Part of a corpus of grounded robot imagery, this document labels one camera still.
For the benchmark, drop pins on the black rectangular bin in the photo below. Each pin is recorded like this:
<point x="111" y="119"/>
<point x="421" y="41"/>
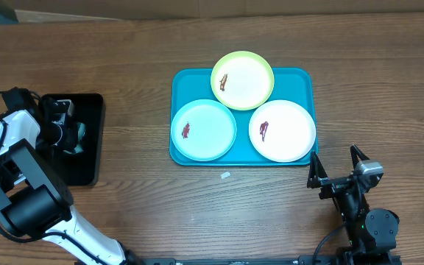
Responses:
<point x="81" y="169"/>

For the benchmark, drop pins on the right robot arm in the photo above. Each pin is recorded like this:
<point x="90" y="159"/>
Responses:
<point x="371" y="232"/>

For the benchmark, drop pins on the green scrubbing sponge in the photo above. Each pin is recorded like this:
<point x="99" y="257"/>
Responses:
<point x="73" y="144"/>

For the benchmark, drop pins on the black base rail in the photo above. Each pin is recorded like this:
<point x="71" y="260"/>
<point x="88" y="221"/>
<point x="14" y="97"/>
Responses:
<point x="301" y="260"/>

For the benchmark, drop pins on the yellow-green plate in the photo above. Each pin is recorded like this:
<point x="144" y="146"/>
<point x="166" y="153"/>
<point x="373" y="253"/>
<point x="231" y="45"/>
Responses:
<point x="242" y="80"/>

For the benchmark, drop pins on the light blue plate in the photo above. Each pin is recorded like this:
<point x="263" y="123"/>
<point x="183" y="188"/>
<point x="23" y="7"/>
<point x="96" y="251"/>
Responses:
<point x="203" y="130"/>

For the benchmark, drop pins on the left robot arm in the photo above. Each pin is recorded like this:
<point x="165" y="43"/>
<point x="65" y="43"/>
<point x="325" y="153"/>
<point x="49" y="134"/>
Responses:
<point x="35" y="203"/>

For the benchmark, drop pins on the teal plastic tray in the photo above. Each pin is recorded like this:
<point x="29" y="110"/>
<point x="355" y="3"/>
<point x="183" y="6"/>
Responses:
<point x="293" y="84"/>

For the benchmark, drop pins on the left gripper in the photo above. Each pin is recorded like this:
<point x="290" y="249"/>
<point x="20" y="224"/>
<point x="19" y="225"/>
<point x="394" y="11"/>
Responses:
<point x="70" y="140"/>

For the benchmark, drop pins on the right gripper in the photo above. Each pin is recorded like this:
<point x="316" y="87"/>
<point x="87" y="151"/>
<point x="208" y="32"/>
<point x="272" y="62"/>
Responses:
<point x="317" y="178"/>

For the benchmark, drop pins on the white pink plate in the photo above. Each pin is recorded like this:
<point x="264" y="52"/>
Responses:
<point x="282" y="131"/>

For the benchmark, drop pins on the small white paper scrap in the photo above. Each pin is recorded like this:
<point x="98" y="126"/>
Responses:
<point x="225" y="175"/>

